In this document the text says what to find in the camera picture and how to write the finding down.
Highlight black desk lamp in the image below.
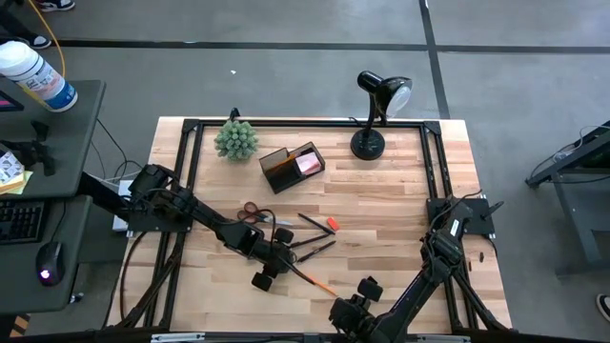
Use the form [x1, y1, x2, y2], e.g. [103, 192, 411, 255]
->
[350, 70, 414, 161]

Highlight black pen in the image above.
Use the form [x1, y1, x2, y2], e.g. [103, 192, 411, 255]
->
[297, 212, 336, 235]
[295, 240, 337, 264]
[290, 232, 331, 251]

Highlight green artificial potted plant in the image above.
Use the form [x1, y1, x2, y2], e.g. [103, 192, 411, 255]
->
[213, 119, 259, 162]

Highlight black keyboard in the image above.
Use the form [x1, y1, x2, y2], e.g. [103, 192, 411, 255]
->
[0, 199, 47, 246]

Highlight black mesh desk organizer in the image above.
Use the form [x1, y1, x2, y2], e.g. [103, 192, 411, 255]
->
[258, 141, 327, 195]

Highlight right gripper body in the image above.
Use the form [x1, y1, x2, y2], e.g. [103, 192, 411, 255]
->
[328, 276, 385, 337]

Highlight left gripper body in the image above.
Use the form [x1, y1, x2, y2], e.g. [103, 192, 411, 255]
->
[251, 227, 296, 293]

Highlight black aluminium table frame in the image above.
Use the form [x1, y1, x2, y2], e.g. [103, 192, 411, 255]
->
[113, 117, 511, 334]

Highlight white power box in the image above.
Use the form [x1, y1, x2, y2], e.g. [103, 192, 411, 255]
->
[112, 179, 135, 232]

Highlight yellow hanging cable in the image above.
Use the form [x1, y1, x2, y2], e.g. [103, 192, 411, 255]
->
[26, 0, 67, 80]

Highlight yellow sticky note stack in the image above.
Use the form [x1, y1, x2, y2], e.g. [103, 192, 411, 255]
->
[0, 151, 33, 195]

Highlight red-handled scissors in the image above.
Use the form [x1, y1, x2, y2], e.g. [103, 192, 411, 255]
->
[236, 201, 295, 228]

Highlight pink sticky note pad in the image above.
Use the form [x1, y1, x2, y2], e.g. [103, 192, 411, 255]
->
[295, 151, 322, 176]

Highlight black monitor stand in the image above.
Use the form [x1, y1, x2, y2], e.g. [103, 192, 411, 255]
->
[0, 120, 56, 177]

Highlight white wipes canister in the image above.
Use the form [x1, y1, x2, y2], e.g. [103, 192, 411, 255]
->
[0, 40, 79, 113]

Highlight black computer mouse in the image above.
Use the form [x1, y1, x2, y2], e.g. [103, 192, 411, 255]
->
[35, 241, 66, 288]

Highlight silver frame bracket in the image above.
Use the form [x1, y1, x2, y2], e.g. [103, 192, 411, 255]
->
[417, 334, 472, 343]
[151, 333, 206, 343]

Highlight black metal table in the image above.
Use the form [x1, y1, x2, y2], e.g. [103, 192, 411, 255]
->
[523, 121, 610, 277]

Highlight side desk monitor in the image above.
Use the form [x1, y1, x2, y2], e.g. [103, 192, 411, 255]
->
[0, 90, 25, 113]

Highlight black side desk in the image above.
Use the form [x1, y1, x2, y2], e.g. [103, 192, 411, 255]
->
[0, 78, 107, 315]

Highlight yellow black hazard tape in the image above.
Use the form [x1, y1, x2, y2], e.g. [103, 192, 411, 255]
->
[9, 313, 31, 338]

